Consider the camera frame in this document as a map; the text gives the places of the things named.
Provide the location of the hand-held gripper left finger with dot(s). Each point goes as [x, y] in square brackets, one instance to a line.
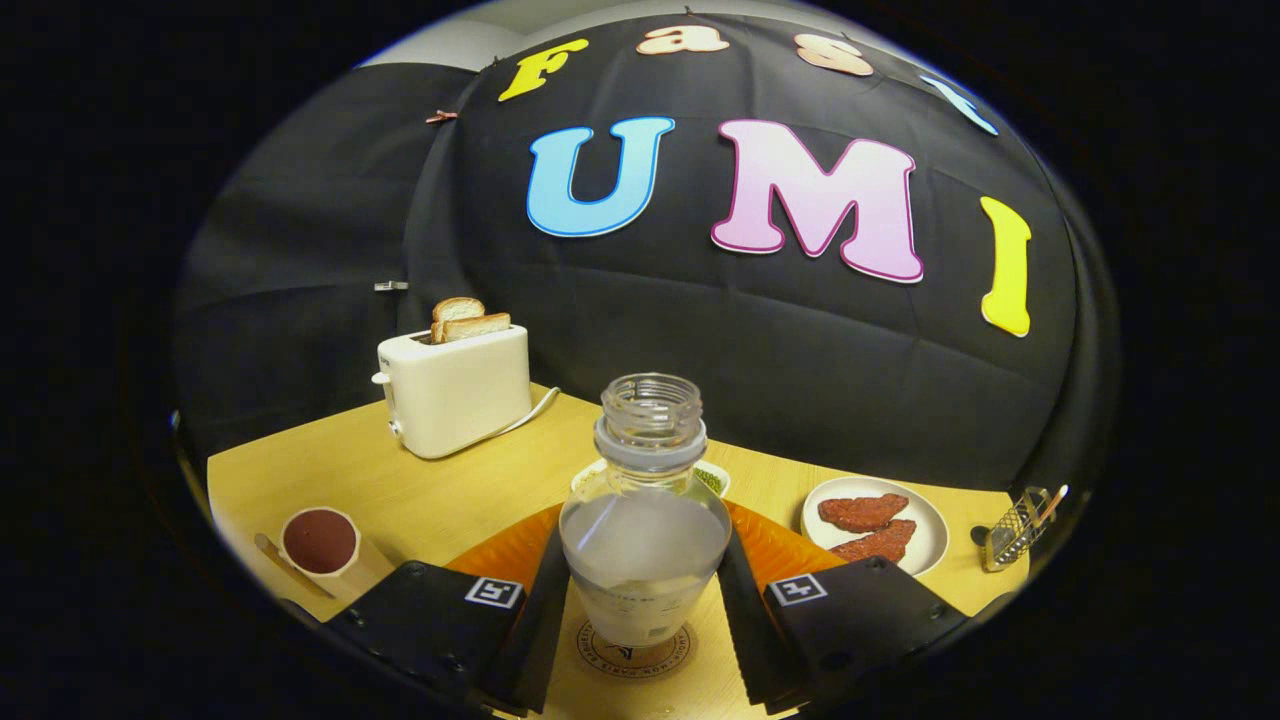
[540, 640]

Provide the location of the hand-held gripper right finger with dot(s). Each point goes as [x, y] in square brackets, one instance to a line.
[745, 640]

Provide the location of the round cork coaster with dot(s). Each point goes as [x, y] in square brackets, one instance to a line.
[640, 665]

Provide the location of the clear plastic juice bottle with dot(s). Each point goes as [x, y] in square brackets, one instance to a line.
[645, 560]

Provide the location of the white divided seed dish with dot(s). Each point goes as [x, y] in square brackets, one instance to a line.
[712, 480]

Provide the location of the brown meat slice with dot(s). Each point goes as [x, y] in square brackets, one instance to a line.
[880, 543]
[860, 512]

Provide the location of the wooden table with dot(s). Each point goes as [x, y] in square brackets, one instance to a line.
[450, 500]

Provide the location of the white round plate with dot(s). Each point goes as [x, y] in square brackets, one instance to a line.
[930, 535]

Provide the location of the cream toaster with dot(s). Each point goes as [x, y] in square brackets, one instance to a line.
[455, 395]

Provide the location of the black backdrop cloth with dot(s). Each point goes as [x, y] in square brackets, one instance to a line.
[700, 330]

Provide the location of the small red clip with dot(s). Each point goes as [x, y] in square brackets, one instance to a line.
[441, 116]

